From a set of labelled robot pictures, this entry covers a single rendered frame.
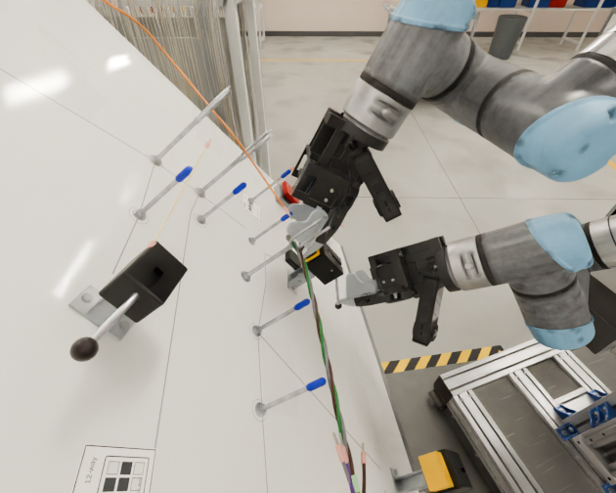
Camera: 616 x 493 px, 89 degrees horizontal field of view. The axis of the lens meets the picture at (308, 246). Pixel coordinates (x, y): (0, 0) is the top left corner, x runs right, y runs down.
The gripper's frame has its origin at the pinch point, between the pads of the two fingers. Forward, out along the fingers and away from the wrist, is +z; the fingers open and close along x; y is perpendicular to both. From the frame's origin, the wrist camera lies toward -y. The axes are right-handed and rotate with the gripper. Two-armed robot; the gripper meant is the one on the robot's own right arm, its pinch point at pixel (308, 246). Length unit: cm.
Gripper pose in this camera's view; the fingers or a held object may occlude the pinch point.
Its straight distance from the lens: 50.5
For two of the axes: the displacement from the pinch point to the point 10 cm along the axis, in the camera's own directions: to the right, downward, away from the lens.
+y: -8.9, -3.5, -3.1
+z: -4.6, 7.3, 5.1
